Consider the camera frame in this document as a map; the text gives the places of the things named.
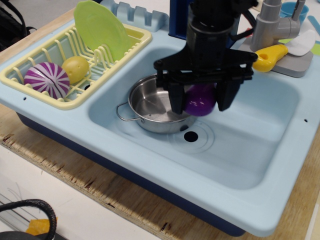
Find white faucet handle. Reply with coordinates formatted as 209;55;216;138
285;29;317;57

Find yellow toy potato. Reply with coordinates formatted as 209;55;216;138
61;56;89;85

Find yellow toy utensil handle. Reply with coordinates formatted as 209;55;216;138
252;44;289;73

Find yellow tape piece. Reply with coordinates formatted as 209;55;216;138
25;219;57;236

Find green plastic plate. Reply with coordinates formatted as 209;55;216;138
73;0;131;61

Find black bag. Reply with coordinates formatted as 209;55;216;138
0;0;36;52

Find purple white toy onion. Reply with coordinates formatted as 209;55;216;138
23;62;70;99

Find black braided cable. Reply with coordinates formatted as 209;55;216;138
0;198;57;240

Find yellow dish rack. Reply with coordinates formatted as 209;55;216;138
0;24;152;110

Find grey toy faucet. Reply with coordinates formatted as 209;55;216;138
240;0;313;78

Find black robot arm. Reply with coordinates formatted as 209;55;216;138
153;0;259;114

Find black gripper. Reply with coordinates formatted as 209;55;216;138
153;22;258;115

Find blue plastic cup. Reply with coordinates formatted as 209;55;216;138
279;1;309;24

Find dark blue plastic box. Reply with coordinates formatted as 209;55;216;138
169;0;240;40

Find light blue utensil holder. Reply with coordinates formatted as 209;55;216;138
100;0;170;33

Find purple toy eggplant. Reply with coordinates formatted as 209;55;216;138
184;84;216;117

